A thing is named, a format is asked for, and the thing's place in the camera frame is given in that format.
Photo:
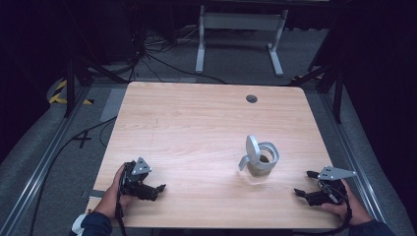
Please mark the person's right hand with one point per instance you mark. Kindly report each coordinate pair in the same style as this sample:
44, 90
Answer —
352, 208

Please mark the person's left hand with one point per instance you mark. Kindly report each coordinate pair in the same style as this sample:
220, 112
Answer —
111, 196

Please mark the silver kettle with lid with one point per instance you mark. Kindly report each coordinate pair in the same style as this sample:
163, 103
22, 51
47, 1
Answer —
260, 157

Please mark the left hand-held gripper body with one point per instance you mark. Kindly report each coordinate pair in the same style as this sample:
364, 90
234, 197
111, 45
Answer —
137, 175

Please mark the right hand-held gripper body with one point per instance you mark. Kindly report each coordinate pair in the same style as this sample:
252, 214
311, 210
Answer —
331, 187

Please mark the black tripod stand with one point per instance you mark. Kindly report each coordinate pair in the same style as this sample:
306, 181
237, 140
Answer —
70, 88
337, 88

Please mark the grey floor tape patch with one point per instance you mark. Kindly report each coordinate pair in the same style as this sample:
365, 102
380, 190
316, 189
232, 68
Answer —
113, 105

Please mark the aluminium floor rail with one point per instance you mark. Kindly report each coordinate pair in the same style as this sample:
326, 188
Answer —
42, 167
354, 154

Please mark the yellow black hazard tape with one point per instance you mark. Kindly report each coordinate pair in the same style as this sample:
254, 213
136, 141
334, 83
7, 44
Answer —
56, 96

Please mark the small grey tape strip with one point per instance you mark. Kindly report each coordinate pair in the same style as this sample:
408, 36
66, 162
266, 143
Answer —
96, 193

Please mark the white metal desk frame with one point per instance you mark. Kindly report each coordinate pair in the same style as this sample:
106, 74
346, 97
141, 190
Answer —
241, 21

